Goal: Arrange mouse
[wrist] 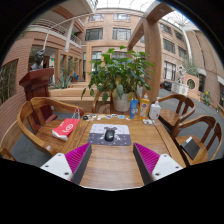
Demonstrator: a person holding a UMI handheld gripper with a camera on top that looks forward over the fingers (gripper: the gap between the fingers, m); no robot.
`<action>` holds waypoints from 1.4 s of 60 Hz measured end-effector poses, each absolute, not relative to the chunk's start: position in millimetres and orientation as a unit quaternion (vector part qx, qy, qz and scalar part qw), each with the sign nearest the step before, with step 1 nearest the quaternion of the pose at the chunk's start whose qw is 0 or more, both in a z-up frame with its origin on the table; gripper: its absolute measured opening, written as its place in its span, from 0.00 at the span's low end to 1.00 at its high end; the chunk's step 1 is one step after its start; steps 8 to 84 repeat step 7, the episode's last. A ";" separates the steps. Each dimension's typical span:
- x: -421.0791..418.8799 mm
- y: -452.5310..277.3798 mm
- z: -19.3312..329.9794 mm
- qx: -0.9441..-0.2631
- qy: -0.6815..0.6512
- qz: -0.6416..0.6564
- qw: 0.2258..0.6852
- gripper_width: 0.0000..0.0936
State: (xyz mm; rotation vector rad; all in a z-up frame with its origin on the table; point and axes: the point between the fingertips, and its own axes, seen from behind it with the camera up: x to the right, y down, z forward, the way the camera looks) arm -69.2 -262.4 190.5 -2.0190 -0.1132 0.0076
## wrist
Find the yellow liquid bottle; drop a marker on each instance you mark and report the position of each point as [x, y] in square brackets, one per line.
[144, 107]

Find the spiky green agave plant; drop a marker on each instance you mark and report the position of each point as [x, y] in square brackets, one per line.
[63, 82]

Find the blue tube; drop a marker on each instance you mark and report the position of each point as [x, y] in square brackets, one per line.
[133, 108]

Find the grey white printed mouse pad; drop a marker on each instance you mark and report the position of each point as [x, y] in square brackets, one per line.
[123, 138]

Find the black computer mouse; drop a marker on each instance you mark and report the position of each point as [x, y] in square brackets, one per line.
[109, 135]

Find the white pump bottle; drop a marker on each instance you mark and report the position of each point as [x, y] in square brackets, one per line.
[154, 110]

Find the small white packet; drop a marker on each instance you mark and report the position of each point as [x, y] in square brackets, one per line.
[147, 122]

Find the red paper shopping bag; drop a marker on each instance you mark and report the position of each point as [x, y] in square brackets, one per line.
[66, 128]

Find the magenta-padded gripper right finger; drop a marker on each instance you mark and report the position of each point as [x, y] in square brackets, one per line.
[148, 158]

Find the small black key fob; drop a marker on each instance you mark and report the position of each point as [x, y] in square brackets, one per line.
[85, 117]

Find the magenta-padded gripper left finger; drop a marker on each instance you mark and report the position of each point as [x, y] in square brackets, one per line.
[77, 156]

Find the white air conditioner unit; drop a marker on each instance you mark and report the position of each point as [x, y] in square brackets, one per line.
[180, 89]

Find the blue printed sticker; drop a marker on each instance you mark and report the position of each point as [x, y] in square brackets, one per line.
[121, 117]

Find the black notebook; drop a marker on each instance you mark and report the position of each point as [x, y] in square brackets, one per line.
[190, 147]

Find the green plant in white pot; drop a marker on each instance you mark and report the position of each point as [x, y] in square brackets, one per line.
[116, 75]

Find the dark red wooden pedestal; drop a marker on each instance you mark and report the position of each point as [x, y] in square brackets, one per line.
[36, 86]

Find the dark bust statue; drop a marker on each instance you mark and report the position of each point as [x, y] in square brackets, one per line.
[38, 60]

